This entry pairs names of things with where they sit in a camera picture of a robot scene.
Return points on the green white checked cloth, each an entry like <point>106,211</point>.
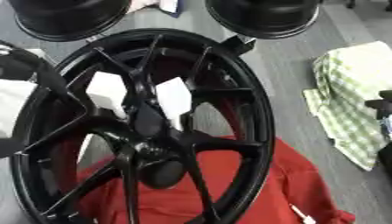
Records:
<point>352,96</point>

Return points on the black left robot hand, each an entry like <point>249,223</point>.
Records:
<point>23,65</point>

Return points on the black round wheel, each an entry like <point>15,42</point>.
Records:
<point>263,16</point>
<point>69,17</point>

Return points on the black spoked wheel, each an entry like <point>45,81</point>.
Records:
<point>240,96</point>

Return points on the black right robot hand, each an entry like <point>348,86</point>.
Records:
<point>382,105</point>

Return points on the black support block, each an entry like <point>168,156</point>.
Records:
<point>237,45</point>

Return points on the white and blue bag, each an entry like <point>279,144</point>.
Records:
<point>161,5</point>

